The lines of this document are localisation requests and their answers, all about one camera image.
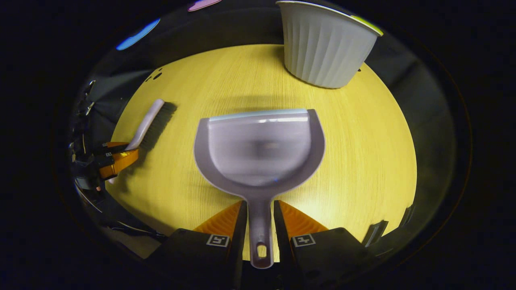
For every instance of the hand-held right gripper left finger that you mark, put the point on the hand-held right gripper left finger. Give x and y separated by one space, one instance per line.
238 241

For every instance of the pink dustpan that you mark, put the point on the pink dustpan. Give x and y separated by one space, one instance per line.
258 157

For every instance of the small pink broom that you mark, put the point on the small pink broom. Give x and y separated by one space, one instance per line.
147 121

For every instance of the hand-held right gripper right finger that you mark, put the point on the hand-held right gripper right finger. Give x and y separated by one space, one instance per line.
282 241

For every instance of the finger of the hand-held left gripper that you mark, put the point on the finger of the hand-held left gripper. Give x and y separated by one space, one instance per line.
115 146
121 161

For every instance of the white ribbed garbage bin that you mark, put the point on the white ribbed garbage bin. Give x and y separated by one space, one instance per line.
324 48

